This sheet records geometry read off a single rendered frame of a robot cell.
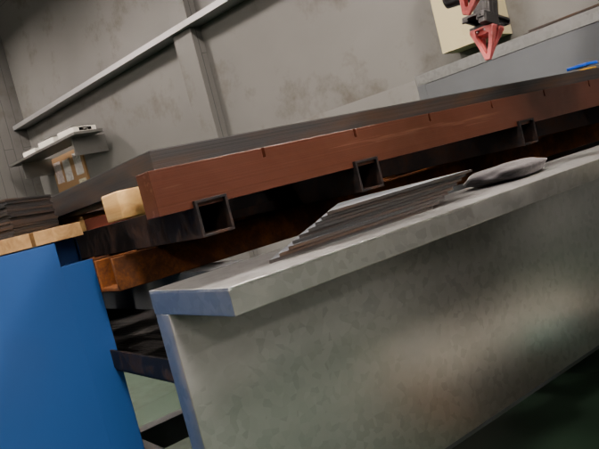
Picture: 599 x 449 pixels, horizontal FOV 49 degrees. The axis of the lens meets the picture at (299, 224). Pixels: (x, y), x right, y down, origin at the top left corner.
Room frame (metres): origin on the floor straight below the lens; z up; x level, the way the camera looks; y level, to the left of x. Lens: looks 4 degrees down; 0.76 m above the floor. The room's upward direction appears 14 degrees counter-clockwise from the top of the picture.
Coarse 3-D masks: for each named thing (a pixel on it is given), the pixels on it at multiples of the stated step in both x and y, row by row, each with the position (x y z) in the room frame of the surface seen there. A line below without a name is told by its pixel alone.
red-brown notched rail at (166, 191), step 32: (512, 96) 1.30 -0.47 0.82; (544, 96) 1.37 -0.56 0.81; (576, 96) 1.44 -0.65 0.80; (384, 128) 1.09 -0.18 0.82; (416, 128) 1.13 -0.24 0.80; (448, 128) 1.18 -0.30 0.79; (480, 128) 1.23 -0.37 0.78; (224, 160) 0.91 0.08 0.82; (256, 160) 0.94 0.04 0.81; (288, 160) 0.97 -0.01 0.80; (320, 160) 1.00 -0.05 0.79; (352, 160) 1.04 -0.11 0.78; (160, 192) 0.85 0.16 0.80; (192, 192) 0.87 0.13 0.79; (224, 192) 0.90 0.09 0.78
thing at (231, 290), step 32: (576, 160) 1.17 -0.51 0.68; (480, 192) 1.01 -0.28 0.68; (512, 192) 0.94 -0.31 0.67; (544, 192) 0.98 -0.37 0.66; (416, 224) 0.82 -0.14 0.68; (448, 224) 0.85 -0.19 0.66; (256, 256) 0.91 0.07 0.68; (320, 256) 0.73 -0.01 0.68; (352, 256) 0.75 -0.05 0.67; (384, 256) 0.78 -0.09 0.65; (160, 288) 0.81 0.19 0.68; (192, 288) 0.73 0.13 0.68; (224, 288) 0.66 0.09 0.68; (256, 288) 0.67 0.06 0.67; (288, 288) 0.70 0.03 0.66
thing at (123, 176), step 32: (448, 96) 1.26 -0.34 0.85; (480, 96) 1.32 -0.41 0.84; (288, 128) 1.03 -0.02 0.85; (320, 128) 1.07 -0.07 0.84; (352, 128) 1.11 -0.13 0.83; (128, 160) 0.95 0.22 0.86; (160, 160) 0.90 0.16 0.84; (192, 160) 0.93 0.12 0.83; (64, 192) 1.21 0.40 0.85; (96, 192) 1.08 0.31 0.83
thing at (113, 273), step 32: (576, 128) 1.70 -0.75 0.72; (480, 160) 1.46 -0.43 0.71; (512, 160) 1.53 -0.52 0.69; (256, 224) 1.10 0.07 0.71; (288, 224) 1.14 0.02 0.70; (128, 256) 0.97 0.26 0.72; (160, 256) 1.00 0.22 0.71; (192, 256) 1.03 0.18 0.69; (224, 256) 1.06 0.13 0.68; (128, 288) 0.96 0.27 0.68
